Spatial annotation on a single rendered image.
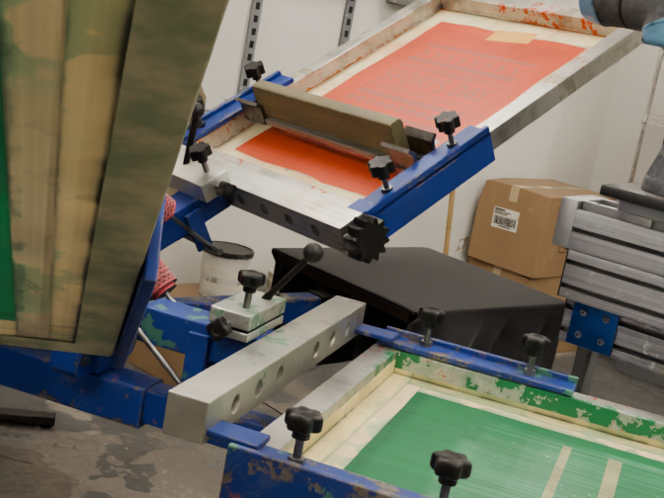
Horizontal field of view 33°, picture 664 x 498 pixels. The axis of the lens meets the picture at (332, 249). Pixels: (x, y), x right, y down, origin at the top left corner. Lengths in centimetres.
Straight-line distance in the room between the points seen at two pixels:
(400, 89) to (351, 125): 30
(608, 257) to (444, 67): 57
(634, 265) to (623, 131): 419
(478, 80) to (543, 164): 369
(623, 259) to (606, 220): 8
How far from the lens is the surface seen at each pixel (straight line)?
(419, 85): 231
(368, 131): 201
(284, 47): 460
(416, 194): 189
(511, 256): 544
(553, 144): 597
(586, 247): 207
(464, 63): 236
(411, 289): 227
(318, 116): 211
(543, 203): 534
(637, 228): 203
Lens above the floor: 147
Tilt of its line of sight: 12 degrees down
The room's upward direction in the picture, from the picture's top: 11 degrees clockwise
